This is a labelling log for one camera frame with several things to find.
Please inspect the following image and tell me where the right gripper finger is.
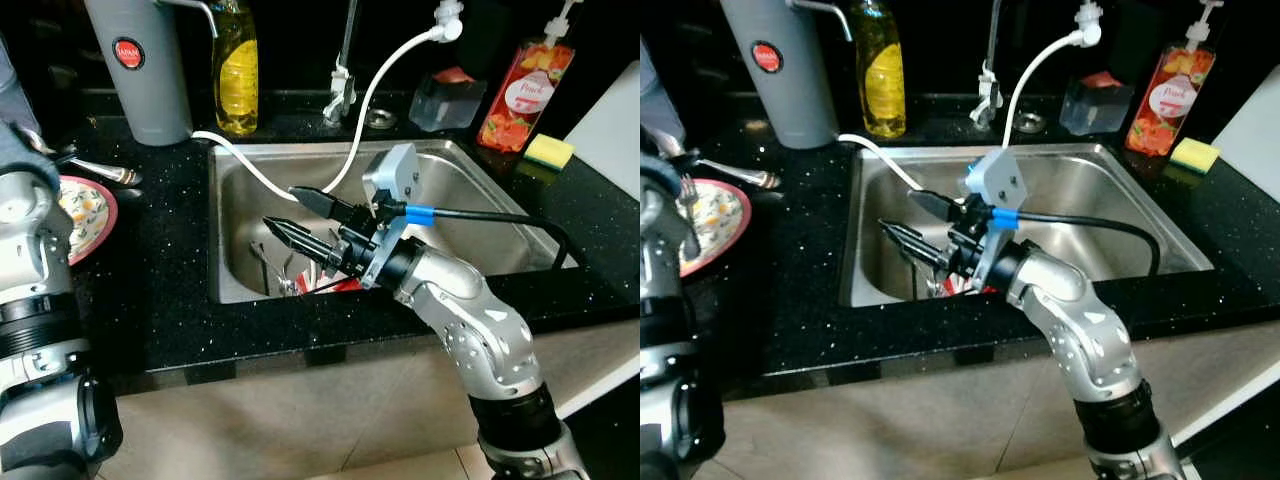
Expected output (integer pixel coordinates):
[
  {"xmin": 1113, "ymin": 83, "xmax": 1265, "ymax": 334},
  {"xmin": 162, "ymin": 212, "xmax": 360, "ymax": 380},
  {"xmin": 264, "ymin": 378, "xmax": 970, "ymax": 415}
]
[
  {"xmin": 908, "ymin": 190, "xmax": 969, "ymax": 225},
  {"xmin": 289, "ymin": 187, "xmax": 356, "ymax": 223},
  {"xmin": 263, "ymin": 218, "xmax": 341, "ymax": 266},
  {"xmin": 878, "ymin": 220, "xmax": 951, "ymax": 266}
]

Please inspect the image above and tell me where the floral plate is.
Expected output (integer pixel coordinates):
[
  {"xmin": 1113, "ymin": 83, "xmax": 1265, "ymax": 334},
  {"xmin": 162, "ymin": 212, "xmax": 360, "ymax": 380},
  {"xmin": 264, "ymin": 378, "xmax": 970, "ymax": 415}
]
[
  {"xmin": 55, "ymin": 175, "xmax": 119, "ymax": 266},
  {"xmin": 680, "ymin": 178, "xmax": 753, "ymax": 278}
]

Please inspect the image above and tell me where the metal faucet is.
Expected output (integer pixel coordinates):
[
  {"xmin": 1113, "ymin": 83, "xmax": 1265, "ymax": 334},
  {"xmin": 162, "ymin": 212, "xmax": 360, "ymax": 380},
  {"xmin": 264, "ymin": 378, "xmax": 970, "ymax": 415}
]
[
  {"xmin": 322, "ymin": 0, "xmax": 361, "ymax": 128},
  {"xmin": 968, "ymin": 0, "xmax": 1004, "ymax": 131}
]

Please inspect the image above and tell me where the stainless steel sink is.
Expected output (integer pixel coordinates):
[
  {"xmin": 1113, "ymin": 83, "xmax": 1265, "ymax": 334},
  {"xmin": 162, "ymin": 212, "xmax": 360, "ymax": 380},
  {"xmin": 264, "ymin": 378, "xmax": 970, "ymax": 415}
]
[
  {"xmin": 207, "ymin": 138, "xmax": 581, "ymax": 304},
  {"xmin": 840, "ymin": 142, "xmax": 1216, "ymax": 308}
]

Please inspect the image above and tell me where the yellow liquid bottle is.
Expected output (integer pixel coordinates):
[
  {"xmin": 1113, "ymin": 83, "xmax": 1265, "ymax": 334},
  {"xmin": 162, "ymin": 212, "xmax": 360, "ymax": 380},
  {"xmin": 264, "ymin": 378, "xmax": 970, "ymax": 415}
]
[
  {"xmin": 210, "ymin": 0, "xmax": 260, "ymax": 138},
  {"xmin": 850, "ymin": 0, "xmax": 908, "ymax": 140}
]

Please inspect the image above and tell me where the clear plastic box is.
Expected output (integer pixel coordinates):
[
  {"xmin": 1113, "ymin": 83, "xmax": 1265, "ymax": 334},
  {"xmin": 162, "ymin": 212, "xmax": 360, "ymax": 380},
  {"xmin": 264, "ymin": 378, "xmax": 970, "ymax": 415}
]
[
  {"xmin": 410, "ymin": 67, "xmax": 489, "ymax": 133},
  {"xmin": 1060, "ymin": 70, "xmax": 1136, "ymax": 136}
]

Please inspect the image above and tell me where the beige cabinet front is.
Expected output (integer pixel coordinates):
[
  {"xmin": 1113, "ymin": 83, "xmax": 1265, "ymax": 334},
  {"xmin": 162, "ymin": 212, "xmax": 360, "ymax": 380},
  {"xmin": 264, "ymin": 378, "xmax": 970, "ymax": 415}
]
[
  {"xmin": 100, "ymin": 320, "xmax": 641, "ymax": 480},
  {"xmin": 720, "ymin": 320, "xmax": 1280, "ymax": 480}
]

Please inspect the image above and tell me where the grey thermos jug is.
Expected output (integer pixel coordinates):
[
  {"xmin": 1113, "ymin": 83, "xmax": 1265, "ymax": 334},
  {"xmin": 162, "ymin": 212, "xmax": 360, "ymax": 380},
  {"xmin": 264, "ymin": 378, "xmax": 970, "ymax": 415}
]
[
  {"xmin": 718, "ymin": 0, "xmax": 856, "ymax": 151},
  {"xmin": 83, "ymin": 0, "xmax": 219, "ymax": 147}
]

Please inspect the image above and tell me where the yellow sponge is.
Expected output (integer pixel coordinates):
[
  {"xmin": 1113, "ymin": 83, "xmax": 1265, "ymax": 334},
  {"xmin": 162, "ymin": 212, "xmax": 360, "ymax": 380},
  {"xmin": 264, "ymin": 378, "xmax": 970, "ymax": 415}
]
[
  {"xmin": 524, "ymin": 133, "xmax": 576, "ymax": 171},
  {"xmin": 1170, "ymin": 137, "xmax": 1222, "ymax": 176}
]

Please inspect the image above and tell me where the peach soap pump bottle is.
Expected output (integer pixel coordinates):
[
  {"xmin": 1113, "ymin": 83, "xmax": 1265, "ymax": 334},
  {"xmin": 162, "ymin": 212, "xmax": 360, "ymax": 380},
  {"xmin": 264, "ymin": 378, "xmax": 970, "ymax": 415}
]
[
  {"xmin": 1124, "ymin": 0, "xmax": 1226, "ymax": 157},
  {"xmin": 476, "ymin": 0, "xmax": 583, "ymax": 153}
]

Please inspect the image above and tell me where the metal fork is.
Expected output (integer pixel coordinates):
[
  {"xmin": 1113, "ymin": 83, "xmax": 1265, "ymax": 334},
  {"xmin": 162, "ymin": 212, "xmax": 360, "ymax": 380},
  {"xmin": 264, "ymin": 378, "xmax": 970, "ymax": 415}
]
[{"xmin": 665, "ymin": 140, "xmax": 706, "ymax": 206}]

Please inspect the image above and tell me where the white panel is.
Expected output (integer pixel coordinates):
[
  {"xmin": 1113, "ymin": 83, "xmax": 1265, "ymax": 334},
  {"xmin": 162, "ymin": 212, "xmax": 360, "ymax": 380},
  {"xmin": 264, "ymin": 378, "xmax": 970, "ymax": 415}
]
[
  {"xmin": 1210, "ymin": 93, "xmax": 1280, "ymax": 173},
  {"xmin": 565, "ymin": 60, "xmax": 641, "ymax": 201}
]

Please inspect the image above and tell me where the grey translucent container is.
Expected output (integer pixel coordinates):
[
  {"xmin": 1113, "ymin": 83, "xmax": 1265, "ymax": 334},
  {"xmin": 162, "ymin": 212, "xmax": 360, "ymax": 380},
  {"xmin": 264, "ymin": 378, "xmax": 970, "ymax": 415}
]
[
  {"xmin": 640, "ymin": 40, "xmax": 689, "ymax": 151},
  {"xmin": 0, "ymin": 35, "xmax": 43, "ymax": 136}
]

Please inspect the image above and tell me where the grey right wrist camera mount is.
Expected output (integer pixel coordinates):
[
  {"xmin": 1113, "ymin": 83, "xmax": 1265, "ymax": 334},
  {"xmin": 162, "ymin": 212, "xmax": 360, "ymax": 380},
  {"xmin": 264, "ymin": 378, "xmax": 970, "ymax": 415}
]
[
  {"xmin": 360, "ymin": 143, "xmax": 421, "ymax": 291},
  {"xmin": 965, "ymin": 148, "xmax": 1031, "ymax": 291}
]

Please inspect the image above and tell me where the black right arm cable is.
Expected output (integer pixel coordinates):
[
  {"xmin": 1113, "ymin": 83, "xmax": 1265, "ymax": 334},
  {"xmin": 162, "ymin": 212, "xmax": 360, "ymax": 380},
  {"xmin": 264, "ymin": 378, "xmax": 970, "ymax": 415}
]
[
  {"xmin": 385, "ymin": 205, "xmax": 571, "ymax": 269},
  {"xmin": 990, "ymin": 207, "xmax": 1161, "ymax": 276}
]

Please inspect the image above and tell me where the white hose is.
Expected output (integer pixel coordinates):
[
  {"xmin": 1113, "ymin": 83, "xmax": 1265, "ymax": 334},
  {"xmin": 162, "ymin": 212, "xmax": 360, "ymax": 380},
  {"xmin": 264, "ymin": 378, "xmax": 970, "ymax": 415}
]
[
  {"xmin": 190, "ymin": 0, "xmax": 466, "ymax": 204},
  {"xmin": 838, "ymin": 0, "xmax": 1104, "ymax": 193}
]

